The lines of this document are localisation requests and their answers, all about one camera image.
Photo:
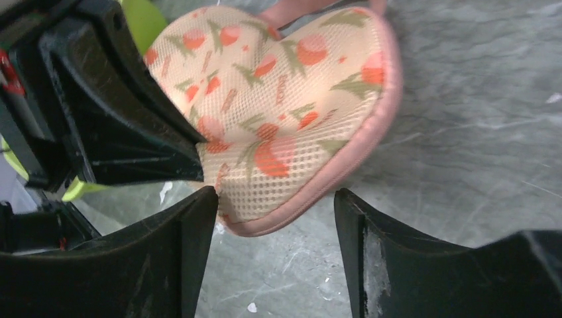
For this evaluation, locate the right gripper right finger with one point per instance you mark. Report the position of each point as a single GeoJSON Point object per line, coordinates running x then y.
{"type": "Point", "coordinates": [394, 270]}

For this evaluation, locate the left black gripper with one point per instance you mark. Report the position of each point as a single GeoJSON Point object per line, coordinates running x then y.
{"type": "Point", "coordinates": [77, 100]}

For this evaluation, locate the green plastic basin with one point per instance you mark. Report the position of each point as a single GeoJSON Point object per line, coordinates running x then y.
{"type": "Point", "coordinates": [145, 23]}

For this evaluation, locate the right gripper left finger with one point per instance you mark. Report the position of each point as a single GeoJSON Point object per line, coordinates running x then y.
{"type": "Point", "coordinates": [152, 268]}

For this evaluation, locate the floral mesh laundry bag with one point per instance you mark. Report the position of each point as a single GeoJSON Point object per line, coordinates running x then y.
{"type": "Point", "coordinates": [283, 118]}

